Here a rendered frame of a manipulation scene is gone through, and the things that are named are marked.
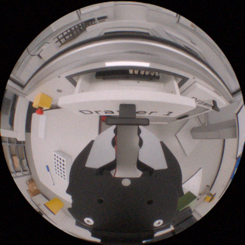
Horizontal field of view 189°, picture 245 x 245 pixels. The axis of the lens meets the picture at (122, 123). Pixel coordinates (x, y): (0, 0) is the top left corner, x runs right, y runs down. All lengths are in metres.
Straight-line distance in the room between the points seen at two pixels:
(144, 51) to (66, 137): 0.38
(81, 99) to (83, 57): 0.08
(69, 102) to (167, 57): 0.19
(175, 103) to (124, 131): 0.93
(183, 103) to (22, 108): 0.91
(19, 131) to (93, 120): 0.70
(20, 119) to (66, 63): 0.69
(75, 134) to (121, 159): 0.83
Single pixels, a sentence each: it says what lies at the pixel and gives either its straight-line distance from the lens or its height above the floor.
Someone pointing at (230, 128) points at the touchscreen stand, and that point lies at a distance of 0.99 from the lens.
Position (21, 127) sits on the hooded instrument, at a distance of 0.82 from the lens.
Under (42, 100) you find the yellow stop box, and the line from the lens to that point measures 0.35.
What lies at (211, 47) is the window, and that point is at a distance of 0.21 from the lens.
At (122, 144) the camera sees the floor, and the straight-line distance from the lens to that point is 1.05.
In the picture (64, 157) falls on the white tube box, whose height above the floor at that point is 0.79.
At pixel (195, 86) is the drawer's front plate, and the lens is 0.24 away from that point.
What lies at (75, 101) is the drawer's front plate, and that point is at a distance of 0.16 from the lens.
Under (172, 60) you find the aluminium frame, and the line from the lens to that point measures 0.17.
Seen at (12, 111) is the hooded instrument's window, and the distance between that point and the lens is 0.82.
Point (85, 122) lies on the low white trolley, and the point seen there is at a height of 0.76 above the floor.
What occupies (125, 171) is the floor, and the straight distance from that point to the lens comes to 1.16.
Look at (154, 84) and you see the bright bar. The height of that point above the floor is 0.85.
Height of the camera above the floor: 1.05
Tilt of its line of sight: 83 degrees down
